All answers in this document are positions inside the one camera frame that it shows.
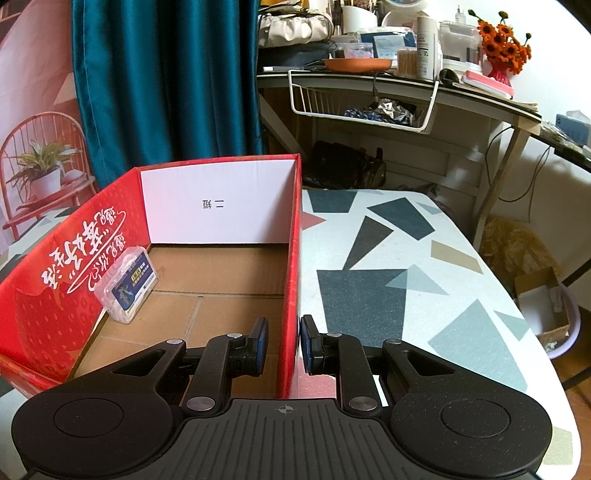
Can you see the white cylinder container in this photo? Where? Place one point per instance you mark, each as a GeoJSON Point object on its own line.
{"type": "Point", "coordinates": [360, 18]}

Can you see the purple plastic basin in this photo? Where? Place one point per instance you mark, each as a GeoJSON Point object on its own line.
{"type": "Point", "coordinates": [575, 323]}

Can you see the white spray bottle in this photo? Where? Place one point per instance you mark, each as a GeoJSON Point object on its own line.
{"type": "Point", "coordinates": [428, 50]}

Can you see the black top desk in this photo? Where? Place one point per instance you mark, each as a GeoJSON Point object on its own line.
{"type": "Point", "coordinates": [485, 99]}

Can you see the pink book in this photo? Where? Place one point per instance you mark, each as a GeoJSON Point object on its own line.
{"type": "Point", "coordinates": [489, 83]}

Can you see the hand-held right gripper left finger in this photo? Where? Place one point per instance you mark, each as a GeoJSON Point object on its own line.
{"type": "Point", "coordinates": [261, 342]}

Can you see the orange artificial flowers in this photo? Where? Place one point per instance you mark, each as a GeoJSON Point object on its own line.
{"type": "Point", "coordinates": [503, 39]}

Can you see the silver foil bag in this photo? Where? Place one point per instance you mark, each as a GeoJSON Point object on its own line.
{"type": "Point", "coordinates": [392, 113]}

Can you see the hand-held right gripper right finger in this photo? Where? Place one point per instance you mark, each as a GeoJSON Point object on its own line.
{"type": "Point", "coordinates": [305, 345]}

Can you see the yellow plastic bag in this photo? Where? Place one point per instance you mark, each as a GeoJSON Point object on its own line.
{"type": "Point", "coordinates": [512, 249]}

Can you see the blue tissue box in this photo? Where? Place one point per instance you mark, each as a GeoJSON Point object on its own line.
{"type": "Point", "coordinates": [575, 127]}

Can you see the black bag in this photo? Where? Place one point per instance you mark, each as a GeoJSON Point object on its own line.
{"type": "Point", "coordinates": [346, 166]}

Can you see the white handbag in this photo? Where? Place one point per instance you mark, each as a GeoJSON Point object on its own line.
{"type": "Point", "coordinates": [291, 25]}

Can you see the geometric patterned tablecloth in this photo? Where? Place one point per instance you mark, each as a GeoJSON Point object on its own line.
{"type": "Point", "coordinates": [369, 258]}

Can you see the red vase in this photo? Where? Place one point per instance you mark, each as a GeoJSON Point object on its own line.
{"type": "Point", "coordinates": [498, 76]}

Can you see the brown shallow bowl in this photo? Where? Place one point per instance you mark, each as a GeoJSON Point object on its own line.
{"type": "Point", "coordinates": [358, 64]}

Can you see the clear plastic case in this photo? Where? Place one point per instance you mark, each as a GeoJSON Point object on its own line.
{"type": "Point", "coordinates": [129, 286]}

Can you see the cotton swab container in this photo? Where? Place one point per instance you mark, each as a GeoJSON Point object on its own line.
{"type": "Point", "coordinates": [407, 63]}

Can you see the clear plastic storage box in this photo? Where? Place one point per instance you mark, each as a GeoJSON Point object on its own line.
{"type": "Point", "coordinates": [459, 44]}

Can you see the red strawberry print cardboard box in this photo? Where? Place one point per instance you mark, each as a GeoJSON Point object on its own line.
{"type": "Point", "coordinates": [46, 323]}

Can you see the teal curtain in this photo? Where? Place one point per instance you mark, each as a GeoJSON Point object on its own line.
{"type": "Point", "coordinates": [161, 83]}

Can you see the open cardboard box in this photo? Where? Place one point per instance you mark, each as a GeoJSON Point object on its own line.
{"type": "Point", "coordinates": [542, 300]}

